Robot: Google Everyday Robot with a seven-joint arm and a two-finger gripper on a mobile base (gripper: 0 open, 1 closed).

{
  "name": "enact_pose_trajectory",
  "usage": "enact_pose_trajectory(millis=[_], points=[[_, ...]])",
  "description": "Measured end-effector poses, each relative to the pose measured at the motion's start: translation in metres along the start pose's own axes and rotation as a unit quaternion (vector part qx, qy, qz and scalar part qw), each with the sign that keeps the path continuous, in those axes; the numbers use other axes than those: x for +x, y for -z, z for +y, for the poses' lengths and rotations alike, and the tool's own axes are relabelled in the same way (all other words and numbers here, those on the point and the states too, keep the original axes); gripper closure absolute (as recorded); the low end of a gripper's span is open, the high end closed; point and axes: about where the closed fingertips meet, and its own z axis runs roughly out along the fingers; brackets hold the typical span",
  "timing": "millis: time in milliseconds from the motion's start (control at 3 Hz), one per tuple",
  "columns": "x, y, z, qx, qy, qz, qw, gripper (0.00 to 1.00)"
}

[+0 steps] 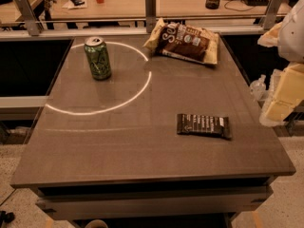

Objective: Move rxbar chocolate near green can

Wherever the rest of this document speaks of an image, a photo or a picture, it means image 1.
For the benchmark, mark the metal railing with posts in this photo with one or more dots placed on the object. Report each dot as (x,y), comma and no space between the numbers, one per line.
(231,16)

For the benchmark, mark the green soda can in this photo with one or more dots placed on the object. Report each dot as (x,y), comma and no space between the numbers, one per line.
(97,57)

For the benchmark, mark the clear plastic bottle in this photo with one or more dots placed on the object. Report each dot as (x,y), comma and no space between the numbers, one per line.
(258,87)

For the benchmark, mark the dark rxbar chocolate bar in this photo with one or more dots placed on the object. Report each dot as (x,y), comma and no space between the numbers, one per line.
(203,125)

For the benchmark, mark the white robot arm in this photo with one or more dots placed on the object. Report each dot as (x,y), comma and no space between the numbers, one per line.
(288,37)

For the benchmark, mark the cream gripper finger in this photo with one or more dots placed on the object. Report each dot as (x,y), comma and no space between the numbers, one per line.
(286,92)
(270,38)

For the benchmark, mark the black mesh cup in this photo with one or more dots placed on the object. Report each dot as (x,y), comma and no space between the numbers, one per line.
(212,4)

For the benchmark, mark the brown chip bag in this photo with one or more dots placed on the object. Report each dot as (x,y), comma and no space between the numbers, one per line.
(198,45)

